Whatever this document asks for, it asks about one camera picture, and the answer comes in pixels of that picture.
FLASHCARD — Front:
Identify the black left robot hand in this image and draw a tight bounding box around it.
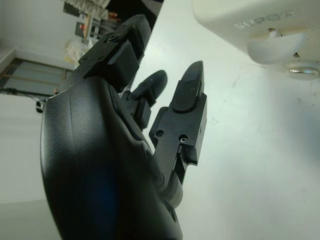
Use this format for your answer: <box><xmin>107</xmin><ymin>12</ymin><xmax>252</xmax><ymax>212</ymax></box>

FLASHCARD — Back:
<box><xmin>39</xmin><ymin>14</ymin><xmax>208</xmax><ymax>240</ymax></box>

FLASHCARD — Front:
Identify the white two-slot toaster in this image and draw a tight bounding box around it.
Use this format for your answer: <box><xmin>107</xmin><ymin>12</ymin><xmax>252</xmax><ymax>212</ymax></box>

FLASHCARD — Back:
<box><xmin>191</xmin><ymin>0</ymin><xmax>320</xmax><ymax>81</ymax></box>

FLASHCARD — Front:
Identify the white toaster lever knob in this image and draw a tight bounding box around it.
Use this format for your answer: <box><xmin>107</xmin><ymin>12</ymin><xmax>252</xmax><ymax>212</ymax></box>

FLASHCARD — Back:
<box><xmin>246</xmin><ymin>28</ymin><xmax>308</xmax><ymax>64</ymax></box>

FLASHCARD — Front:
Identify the dark metal shelf rack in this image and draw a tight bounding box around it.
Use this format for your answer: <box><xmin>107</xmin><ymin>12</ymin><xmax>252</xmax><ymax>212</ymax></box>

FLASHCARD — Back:
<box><xmin>63</xmin><ymin>0</ymin><xmax>120</xmax><ymax>41</ymax></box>

